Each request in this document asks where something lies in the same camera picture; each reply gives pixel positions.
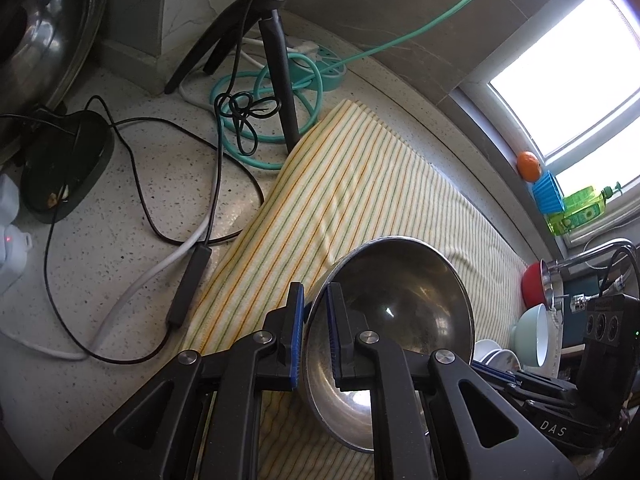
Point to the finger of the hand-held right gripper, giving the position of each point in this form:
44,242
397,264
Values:
540,387

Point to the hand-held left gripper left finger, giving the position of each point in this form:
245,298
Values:
298,335

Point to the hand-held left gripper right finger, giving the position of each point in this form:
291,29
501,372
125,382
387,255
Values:
332,330

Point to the small white floral plate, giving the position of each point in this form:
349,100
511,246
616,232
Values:
495,357

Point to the light green bowl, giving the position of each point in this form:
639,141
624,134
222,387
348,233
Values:
525,330

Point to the stainless steel bowl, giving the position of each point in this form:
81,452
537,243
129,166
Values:
400,300

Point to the red bowl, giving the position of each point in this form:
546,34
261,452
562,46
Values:
532,285

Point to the dark blue box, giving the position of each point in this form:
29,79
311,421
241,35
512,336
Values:
575,325

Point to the chrome faucet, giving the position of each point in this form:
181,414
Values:
590,255

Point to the black adapter box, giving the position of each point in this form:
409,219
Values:
189,285

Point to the green dish soap bottle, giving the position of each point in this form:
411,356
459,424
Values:
575,215

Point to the striped yellow green cloth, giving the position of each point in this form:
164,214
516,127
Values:
350,175

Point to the blue plastic basket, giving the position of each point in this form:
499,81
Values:
547,195

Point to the orange fruit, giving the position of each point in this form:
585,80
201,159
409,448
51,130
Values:
529,166

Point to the teal power strip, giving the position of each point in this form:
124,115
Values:
330,77

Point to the black tripod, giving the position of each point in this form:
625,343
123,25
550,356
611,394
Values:
280,70

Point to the white plug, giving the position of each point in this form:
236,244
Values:
302,50

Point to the black oval base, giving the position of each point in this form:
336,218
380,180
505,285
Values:
75,160

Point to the window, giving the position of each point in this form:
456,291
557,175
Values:
560,80

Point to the large steel wok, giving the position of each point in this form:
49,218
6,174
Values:
50,35

